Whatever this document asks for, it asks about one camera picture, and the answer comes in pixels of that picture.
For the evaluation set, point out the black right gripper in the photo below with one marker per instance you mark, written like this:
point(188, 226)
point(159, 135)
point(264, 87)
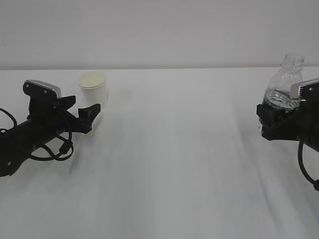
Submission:
point(279, 125)

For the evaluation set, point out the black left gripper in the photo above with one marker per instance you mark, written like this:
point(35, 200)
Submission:
point(55, 115)

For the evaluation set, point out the white paper cup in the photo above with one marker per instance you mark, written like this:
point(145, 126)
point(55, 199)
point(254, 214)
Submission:
point(94, 88)

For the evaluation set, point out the clear water bottle green label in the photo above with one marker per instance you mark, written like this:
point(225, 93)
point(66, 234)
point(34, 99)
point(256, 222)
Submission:
point(277, 92)

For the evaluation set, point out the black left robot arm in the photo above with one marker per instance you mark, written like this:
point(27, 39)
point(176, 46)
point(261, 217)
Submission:
point(46, 134)

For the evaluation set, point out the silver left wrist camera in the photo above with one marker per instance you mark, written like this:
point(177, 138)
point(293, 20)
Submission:
point(41, 90)

